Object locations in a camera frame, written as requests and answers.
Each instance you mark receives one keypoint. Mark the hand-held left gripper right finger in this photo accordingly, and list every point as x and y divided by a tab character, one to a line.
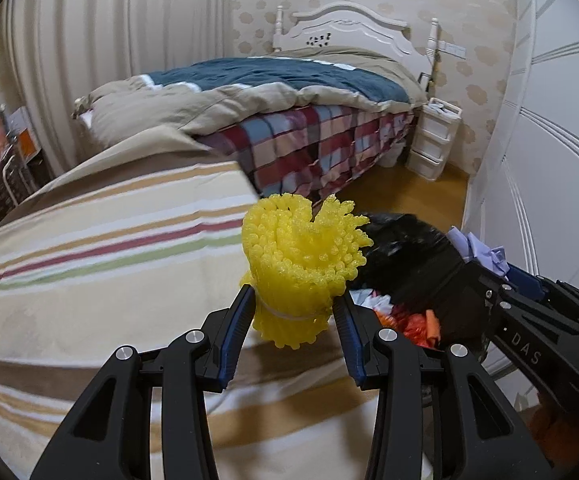
344	340

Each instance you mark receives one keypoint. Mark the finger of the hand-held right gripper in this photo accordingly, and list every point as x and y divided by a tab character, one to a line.
524	282
487	295

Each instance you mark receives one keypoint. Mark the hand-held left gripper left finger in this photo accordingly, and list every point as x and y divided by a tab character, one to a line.
234	330

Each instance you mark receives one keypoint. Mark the red foam net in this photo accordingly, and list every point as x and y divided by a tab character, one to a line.
414	330

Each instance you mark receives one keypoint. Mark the black trash bag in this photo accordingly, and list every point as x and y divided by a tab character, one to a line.
409	260

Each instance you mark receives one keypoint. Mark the yellow foam net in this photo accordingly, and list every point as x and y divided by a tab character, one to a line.
294	260

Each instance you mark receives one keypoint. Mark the white wardrobe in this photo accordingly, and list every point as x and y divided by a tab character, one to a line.
559	135

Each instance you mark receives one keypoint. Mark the white drawer unit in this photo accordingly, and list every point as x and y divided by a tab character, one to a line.
432	145

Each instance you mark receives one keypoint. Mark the plaid bedsheet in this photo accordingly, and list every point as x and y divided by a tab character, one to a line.
294	145

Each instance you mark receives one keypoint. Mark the blue beige quilt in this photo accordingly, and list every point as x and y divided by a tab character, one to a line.
269	75

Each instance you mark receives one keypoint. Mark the orange white box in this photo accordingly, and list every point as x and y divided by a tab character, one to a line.
24	135

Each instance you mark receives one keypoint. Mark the white wooden bed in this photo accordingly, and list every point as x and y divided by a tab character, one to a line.
349	25

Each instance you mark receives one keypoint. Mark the cream curtain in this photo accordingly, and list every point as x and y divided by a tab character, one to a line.
119	35

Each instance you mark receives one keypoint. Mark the wall switch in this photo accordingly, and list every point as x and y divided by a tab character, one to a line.
452	50

